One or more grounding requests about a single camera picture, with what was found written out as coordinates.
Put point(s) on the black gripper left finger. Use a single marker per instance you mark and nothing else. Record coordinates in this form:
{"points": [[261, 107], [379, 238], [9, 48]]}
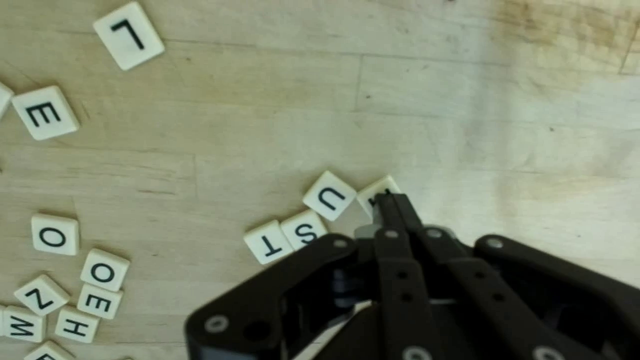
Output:
{"points": [[401, 300]]}

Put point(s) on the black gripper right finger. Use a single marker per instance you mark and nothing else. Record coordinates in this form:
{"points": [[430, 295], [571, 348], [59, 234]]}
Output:
{"points": [[520, 300]]}

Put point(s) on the white letter tile M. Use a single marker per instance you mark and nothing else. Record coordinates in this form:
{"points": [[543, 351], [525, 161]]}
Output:
{"points": [[369, 197]]}

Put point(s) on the white letter tile L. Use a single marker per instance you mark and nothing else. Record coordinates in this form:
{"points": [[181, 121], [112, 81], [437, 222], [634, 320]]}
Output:
{"points": [[130, 36]]}

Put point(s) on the white letter tile S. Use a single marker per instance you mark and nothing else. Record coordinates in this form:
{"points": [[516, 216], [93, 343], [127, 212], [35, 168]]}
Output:
{"points": [[303, 231]]}

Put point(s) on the white letter tile U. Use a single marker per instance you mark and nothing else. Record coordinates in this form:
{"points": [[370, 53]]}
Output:
{"points": [[331, 197]]}

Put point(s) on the white letter tile T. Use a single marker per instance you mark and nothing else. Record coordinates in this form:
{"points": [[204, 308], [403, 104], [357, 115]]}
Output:
{"points": [[268, 242]]}

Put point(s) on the white letter tile O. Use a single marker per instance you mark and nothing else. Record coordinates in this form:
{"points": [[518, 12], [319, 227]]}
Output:
{"points": [[105, 270], [55, 234]]}

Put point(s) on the white letter tile H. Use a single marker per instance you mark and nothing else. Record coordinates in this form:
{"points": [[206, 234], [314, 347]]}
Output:
{"points": [[76, 325]]}

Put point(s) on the white letter tile N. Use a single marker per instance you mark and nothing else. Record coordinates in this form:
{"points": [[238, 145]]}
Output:
{"points": [[41, 295]]}

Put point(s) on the white letter tile E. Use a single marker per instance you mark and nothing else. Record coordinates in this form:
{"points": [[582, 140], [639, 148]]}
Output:
{"points": [[45, 112]]}

